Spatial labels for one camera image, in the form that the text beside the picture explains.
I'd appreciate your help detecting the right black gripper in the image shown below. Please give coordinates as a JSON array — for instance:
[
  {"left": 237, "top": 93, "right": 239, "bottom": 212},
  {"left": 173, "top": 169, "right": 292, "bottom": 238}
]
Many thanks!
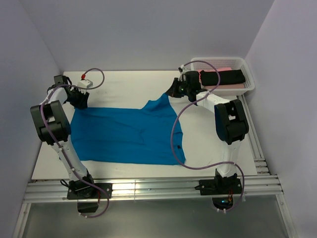
[{"left": 166, "top": 77, "right": 191, "bottom": 98}]

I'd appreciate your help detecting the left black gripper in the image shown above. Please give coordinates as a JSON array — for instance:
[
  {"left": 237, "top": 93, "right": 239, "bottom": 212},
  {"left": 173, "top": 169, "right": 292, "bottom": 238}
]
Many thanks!
[{"left": 66, "top": 86, "right": 90, "bottom": 110}]

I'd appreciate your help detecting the blue t-shirt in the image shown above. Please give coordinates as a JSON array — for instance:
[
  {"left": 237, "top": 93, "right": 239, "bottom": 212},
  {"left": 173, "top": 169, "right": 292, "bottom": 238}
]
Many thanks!
[{"left": 71, "top": 94, "right": 185, "bottom": 165}]

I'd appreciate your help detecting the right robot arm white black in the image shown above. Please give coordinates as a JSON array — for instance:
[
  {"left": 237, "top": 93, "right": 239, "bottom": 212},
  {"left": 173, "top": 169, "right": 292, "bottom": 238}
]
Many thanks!
[{"left": 165, "top": 71, "right": 249, "bottom": 193}]

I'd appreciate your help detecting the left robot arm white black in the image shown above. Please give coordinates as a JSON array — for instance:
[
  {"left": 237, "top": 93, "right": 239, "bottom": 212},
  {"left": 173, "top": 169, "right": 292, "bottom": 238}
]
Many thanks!
[{"left": 30, "top": 75, "right": 97, "bottom": 199}]

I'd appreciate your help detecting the black rolled t-shirt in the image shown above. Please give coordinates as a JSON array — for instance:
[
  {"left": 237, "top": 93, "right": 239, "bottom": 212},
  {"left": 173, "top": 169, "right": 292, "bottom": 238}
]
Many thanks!
[{"left": 199, "top": 69, "right": 246, "bottom": 86}]

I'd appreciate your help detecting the pink folded t-shirt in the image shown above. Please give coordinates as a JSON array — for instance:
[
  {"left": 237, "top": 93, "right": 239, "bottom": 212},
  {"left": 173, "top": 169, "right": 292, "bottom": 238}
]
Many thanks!
[{"left": 198, "top": 67, "right": 245, "bottom": 89}]

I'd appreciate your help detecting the white plastic basket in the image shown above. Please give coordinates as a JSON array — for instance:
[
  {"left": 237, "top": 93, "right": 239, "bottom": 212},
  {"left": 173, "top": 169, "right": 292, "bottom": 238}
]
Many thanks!
[{"left": 191, "top": 57, "right": 255, "bottom": 97}]

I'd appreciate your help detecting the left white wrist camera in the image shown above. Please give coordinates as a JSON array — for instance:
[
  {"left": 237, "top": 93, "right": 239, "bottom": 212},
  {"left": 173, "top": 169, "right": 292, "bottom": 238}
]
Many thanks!
[{"left": 77, "top": 79, "right": 93, "bottom": 90}]

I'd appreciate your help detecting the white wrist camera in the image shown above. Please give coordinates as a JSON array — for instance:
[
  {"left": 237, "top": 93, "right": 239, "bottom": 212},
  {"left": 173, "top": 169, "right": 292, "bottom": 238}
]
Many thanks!
[
  {"left": 77, "top": 79, "right": 93, "bottom": 90},
  {"left": 178, "top": 64, "right": 187, "bottom": 74}
]

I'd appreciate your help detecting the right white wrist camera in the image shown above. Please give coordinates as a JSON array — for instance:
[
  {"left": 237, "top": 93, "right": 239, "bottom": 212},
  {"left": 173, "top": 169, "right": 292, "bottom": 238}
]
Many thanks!
[{"left": 178, "top": 64, "right": 187, "bottom": 74}]

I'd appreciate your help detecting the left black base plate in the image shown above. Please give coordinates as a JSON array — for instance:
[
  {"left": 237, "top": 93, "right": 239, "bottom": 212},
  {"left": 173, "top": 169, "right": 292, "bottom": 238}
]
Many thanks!
[{"left": 66, "top": 183, "right": 112, "bottom": 200}]

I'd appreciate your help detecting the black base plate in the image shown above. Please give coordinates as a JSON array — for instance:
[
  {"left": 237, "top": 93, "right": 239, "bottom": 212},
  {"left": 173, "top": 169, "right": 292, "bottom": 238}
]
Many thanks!
[
  {"left": 66, "top": 183, "right": 112, "bottom": 200},
  {"left": 195, "top": 178, "right": 243, "bottom": 195}
]

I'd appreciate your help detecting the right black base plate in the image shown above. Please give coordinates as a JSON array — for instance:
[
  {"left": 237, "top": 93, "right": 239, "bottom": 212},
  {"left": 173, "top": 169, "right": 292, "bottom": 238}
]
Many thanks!
[{"left": 195, "top": 178, "right": 243, "bottom": 195}]

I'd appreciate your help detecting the aluminium rail frame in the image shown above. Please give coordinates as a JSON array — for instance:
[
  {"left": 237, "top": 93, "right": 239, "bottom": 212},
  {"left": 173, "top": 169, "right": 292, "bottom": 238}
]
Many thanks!
[{"left": 13, "top": 96, "right": 298, "bottom": 238}]

